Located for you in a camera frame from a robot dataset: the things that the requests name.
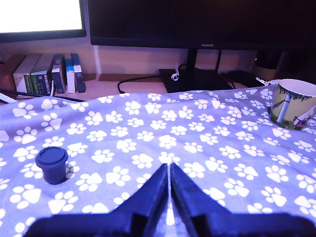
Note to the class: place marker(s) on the dark blue coffee capsule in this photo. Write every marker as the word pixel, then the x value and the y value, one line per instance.
pixel 53 170

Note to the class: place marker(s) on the cartoon print coffee mug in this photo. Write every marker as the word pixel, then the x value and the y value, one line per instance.
pixel 291 108

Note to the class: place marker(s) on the paw print cloth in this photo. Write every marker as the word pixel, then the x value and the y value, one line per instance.
pixel 148 123

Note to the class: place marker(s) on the flat black desk object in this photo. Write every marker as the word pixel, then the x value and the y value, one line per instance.
pixel 240 76

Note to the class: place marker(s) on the dark blue box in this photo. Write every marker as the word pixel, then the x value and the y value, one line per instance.
pixel 79 79

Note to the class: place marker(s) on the small white plastic clip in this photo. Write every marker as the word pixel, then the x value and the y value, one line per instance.
pixel 265 81

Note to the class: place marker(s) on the white and blue box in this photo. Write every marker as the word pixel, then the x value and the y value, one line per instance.
pixel 70 79

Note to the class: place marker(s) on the green printed box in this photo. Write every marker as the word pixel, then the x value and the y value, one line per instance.
pixel 39 79

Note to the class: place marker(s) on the black monitor with stand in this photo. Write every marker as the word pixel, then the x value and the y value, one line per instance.
pixel 197 22

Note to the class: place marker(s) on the lit computer monitor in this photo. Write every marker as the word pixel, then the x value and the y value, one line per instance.
pixel 37 14

